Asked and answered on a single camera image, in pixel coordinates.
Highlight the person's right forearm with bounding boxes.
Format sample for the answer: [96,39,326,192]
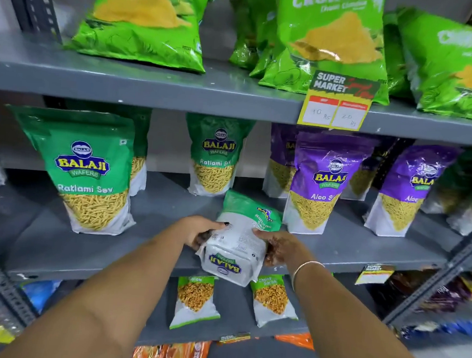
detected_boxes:
[287,261,456,358]

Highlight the silver bangle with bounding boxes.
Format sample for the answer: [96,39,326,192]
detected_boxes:
[290,259,327,294]

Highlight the orange snack packet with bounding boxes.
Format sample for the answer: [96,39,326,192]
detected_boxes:
[163,337,212,358]
[273,330,316,351]
[127,341,166,358]

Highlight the small green nut packet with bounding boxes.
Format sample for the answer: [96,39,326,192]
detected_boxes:
[247,272,302,332]
[168,272,224,334]

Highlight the person's left hand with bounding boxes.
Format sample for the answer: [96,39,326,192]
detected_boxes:
[177,214,232,253]

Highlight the blue snack packet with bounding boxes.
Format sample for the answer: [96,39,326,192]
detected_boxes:
[18,277,62,316]

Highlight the row of light green chip bags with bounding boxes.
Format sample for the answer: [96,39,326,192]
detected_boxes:
[62,0,472,122]

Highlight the person's left forearm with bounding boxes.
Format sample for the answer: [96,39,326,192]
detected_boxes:
[0,207,195,358]

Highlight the person's right hand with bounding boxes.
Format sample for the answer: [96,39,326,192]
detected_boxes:
[249,228,318,272]

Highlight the yellow black price tag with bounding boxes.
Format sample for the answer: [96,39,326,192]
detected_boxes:
[354,262,396,289]
[218,330,252,347]
[296,69,382,134]

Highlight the blue snack packets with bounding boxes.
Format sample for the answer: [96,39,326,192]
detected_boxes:
[401,313,472,344]

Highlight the dark maroon snack packet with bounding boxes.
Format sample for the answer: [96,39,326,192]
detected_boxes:
[387,269,472,317]

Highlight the grey metal shelf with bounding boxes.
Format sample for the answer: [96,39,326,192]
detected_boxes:
[0,0,472,358]

